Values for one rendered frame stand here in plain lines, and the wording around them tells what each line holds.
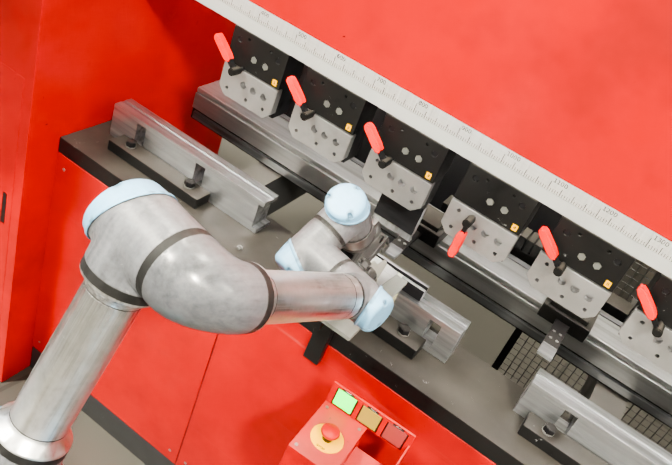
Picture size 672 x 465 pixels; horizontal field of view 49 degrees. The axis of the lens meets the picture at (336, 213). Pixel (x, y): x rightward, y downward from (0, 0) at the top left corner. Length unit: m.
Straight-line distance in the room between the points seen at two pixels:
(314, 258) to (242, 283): 0.36
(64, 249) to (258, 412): 0.71
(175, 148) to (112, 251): 0.96
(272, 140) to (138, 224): 1.13
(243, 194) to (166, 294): 0.92
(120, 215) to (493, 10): 0.77
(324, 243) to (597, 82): 0.54
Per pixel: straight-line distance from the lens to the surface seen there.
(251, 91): 1.69
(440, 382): 1.66
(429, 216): 1.85
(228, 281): 0.91
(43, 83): 1.88
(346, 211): 1.26
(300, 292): 1.03
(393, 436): 1.60
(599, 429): 1.67
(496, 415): 1.67
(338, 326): 1.47
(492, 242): 1.51
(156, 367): 2.11
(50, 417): 1.11
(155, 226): 0.93
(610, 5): 1.34
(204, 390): 2.02
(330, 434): 1.55
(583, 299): 1.50
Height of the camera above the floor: 1.96
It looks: 33 degrees down
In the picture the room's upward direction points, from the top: 22 degrees clockwise
